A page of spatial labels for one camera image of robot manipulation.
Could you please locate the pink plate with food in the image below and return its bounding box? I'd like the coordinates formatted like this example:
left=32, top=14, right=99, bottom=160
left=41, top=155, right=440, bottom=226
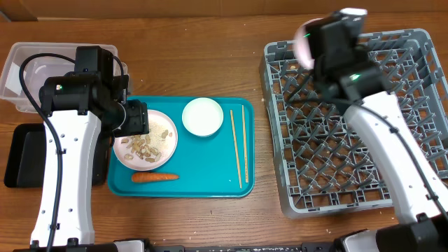
left=113, top=110, right=178, bottom=172

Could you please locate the wooden chopstick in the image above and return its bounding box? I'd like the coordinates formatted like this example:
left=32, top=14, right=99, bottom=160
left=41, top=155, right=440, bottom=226
left=241, top=105, right=249, bottom=183
left=230, top=109, right=242, bottom=189

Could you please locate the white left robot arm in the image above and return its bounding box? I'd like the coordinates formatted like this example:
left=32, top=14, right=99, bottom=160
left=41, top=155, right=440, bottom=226
left=26, top=45, right=149, bottom=251

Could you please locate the black plastic bin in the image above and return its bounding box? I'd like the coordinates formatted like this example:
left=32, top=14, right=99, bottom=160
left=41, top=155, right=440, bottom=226
left=3, top=123, right=110, bottom=188

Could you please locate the teal plastic tray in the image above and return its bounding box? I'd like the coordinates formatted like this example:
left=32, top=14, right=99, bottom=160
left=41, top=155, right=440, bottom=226
left=108, top=96, right=255, bottom=198

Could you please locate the clear plastic bin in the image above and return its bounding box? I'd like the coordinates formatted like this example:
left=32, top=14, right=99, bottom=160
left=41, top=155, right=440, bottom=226
left=0, top=41, right=130, bottom=113

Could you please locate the grey plastic dish rack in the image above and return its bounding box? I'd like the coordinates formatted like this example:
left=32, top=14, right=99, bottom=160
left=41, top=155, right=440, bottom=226
left=260, top=29, right=447, bottom=218

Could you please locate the pink bowl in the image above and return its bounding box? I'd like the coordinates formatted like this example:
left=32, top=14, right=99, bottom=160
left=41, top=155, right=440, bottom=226
left=293, top=18, right=322, bottom=70

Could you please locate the white bowl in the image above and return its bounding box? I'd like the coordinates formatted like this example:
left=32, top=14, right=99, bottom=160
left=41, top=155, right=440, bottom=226
left=182, top=97, right=224, bottom=137

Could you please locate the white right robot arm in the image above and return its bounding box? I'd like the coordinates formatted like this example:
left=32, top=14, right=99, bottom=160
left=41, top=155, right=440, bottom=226
left=295, top=8, right=447, bottom=224

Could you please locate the orange carrot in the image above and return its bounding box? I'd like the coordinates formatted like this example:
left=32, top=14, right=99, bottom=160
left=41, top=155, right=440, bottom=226
left=131, top=172, right=179, bottom=183

